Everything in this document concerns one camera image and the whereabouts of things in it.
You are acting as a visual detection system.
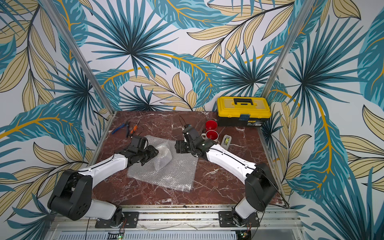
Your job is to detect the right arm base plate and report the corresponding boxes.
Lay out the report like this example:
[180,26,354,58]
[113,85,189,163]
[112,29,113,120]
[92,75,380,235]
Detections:
[218,210,260,228]

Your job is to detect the yellow black plastic toolbox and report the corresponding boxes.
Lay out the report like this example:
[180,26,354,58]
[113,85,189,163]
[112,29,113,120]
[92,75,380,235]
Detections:
[217,97,272,127]

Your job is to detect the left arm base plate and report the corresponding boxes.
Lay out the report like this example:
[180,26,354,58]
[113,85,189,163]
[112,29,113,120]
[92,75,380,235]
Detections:
[95,212,140,229]

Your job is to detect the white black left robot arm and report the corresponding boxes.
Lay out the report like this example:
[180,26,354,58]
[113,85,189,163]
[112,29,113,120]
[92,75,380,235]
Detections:
[48,136,159,228]

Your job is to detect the blue handled pliers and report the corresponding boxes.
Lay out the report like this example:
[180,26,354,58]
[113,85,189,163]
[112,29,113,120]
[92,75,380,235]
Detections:
[112,122,131,136]

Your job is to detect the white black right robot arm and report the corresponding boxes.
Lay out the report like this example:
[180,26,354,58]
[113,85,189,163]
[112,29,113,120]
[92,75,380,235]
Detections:
[175,125,278,227]

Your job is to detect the right aluminium corner post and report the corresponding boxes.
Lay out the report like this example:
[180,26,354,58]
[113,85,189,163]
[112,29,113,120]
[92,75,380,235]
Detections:
[261,0,315,99]

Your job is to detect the orange handled screwdriver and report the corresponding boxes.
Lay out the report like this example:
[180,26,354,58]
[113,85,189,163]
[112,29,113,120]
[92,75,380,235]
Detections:
[130,119,141,137]

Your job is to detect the clear bubble wrap sheet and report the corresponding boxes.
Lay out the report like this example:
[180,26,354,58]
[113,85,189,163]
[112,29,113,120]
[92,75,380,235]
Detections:
[127,135,198,192]

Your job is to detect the white mug red inside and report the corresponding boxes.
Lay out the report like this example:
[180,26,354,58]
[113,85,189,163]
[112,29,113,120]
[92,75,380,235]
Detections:
[201,130,219,143]

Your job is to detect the aluminium front frame rail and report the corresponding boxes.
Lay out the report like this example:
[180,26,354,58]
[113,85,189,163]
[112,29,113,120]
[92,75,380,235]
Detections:
[45,205,308,240]

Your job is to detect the left aluminium corner post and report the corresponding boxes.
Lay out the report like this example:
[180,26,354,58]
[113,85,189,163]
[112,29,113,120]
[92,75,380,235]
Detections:
[41,0,115,115]

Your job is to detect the aluminium corner post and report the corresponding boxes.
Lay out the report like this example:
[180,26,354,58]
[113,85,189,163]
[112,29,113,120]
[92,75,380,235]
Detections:
[261,0,315,99]
[41,0,115,115]

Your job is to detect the red mug black handle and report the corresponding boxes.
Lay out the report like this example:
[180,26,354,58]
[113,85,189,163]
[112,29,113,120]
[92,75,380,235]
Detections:
[203,120,218,133]

